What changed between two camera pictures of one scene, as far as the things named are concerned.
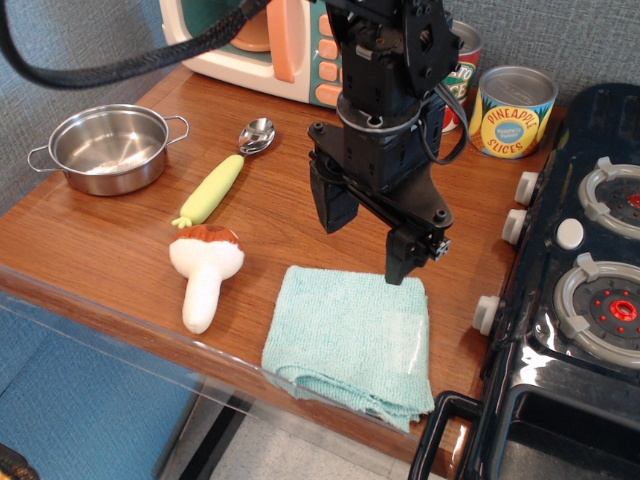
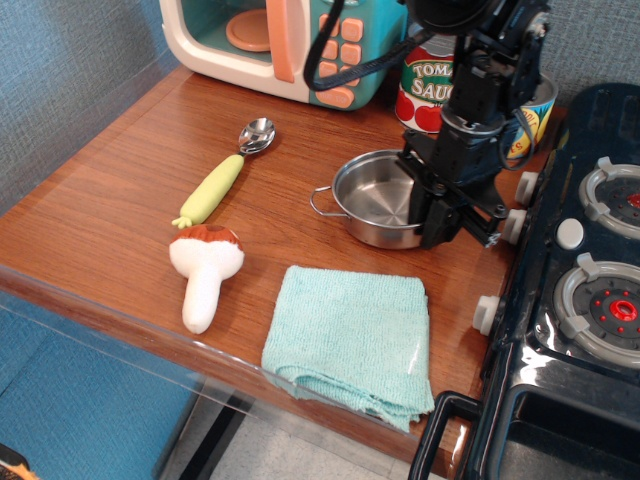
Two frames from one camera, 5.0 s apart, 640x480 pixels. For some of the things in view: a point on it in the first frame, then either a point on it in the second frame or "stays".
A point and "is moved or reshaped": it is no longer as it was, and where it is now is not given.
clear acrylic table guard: (88, 392) stays
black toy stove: (559, 396) stays
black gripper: (377, 156) → (451, 194)
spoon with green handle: (256, 134) stays
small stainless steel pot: (110, 150) is moved or reshaped
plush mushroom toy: (204, 255) stays
